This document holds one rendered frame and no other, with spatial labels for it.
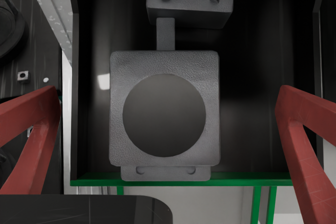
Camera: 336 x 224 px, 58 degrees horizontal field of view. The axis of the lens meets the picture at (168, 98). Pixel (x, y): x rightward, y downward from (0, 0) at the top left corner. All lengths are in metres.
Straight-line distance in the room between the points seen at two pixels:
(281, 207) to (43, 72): 0.39
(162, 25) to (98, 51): 0.04
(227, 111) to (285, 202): 0.23
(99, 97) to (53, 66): 0.33
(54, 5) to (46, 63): 0.32
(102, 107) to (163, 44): 0.05
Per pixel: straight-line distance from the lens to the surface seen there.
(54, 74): 0.50
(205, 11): 0.16
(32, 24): 0.58
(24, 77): 0.51
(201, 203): 0.35
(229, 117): 0.18
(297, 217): 0.55
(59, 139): 0.45
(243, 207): 0.35
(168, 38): 0.16
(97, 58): 0.19
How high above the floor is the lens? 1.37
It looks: 62 degrees down
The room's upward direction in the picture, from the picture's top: 1 degrees counter-clockwise
